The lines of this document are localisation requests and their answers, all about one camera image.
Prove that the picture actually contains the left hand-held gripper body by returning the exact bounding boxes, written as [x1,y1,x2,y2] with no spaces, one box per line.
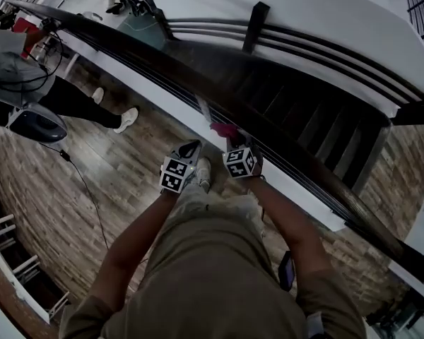
[159,155,198,194]

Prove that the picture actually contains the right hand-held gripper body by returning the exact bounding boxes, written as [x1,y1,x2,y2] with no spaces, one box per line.
[221,147,264,179]

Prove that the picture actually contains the red cloth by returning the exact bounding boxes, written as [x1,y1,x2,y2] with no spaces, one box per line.
[210,121,241,141]

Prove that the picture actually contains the dark wooden railing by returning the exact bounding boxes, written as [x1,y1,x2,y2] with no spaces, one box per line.
[5,0,424,285]

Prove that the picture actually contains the person's left forearm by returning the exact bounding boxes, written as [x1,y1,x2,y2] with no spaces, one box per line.
[91,189,179,307]

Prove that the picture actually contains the person's right forearm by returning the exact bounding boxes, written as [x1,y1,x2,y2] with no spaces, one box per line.
[247,177,322,285]

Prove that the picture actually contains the person's left shoe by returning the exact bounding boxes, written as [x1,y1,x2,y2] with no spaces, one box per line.
[194,156,213,192]

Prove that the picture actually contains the person's beige trousers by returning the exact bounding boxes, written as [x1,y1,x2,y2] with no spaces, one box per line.
[165,184,266,239]

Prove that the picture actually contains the dark wooden staircase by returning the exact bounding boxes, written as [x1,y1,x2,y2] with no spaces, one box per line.
[169,44,393,197]

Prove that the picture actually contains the person's olive shirt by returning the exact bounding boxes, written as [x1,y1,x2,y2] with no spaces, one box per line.
[58,217,368,339]

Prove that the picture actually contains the dark wooden stair banister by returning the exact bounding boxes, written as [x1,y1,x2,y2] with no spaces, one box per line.
[155,1,424,126]

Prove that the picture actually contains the black hip-mounted device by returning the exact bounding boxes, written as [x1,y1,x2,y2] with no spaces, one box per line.
[278,250,297,292]

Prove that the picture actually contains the white metal rack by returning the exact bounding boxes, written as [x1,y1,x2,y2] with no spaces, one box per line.
[0,212,71,326]

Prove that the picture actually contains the black equipment on floor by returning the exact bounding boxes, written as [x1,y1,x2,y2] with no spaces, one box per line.
[365,293,424,331]

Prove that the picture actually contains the black tether cable with adapter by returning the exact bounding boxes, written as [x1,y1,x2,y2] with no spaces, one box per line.
[38,141,110,250]

